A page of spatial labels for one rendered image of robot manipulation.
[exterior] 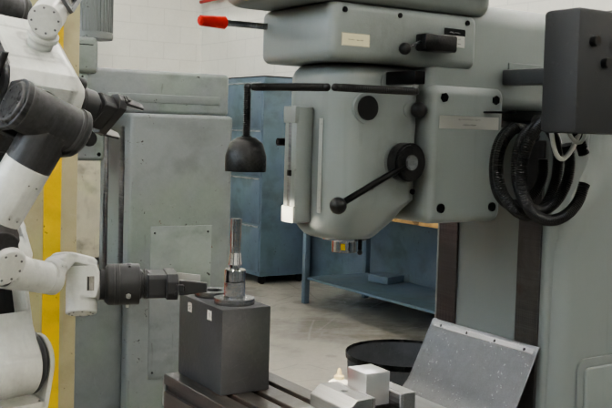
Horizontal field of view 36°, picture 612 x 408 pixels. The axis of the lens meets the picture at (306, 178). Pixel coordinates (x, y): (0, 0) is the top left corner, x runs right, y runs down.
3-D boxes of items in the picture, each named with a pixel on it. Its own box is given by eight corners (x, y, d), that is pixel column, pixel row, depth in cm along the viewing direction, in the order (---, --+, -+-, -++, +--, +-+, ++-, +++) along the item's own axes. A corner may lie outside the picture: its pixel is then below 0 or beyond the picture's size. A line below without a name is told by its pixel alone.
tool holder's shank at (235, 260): (239, 270, 207) (240, 219, 206) (226, 269, 207) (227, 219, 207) (243, 268, 210) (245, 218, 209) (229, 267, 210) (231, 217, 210)
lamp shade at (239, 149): (217, 170, 163) (217, 135, 163) (239, 169, 169) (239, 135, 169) (252, 172, 160) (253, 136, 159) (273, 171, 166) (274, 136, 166)
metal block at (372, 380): (365, 407, 168) (366, 373, 168) (346, 398, 173) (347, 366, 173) (389, 403, 171) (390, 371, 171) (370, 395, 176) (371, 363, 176)
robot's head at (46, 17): (19, 37, 184) (33, -2, 180) (33, 20, 192) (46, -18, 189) (52, 51, 185) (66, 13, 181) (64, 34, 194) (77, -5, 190)
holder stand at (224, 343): (219, 396, 202) (222, 303, 200) (177, 372, 220) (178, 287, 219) (269, 389, 208) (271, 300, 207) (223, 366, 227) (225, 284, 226)
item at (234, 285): (241, 300, 206) (241, 275, 206) (220, 299, 207) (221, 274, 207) (247, 296, 211) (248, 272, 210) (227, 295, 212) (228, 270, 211)
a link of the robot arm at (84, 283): (121, 259, 200) (66, 259, 197) (121, 309, 197) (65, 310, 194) (118, 270, 210) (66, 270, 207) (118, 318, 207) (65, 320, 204)
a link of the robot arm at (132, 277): (178, 267, 199) (121, 267, 196) (178, 311, 200) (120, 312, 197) (172, 258, 211) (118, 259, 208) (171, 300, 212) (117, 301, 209)
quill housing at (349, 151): (336, 244, 164) (341, 60, 163) (275, 231, 181) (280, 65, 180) (420, 239, 175) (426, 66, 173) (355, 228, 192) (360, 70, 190)
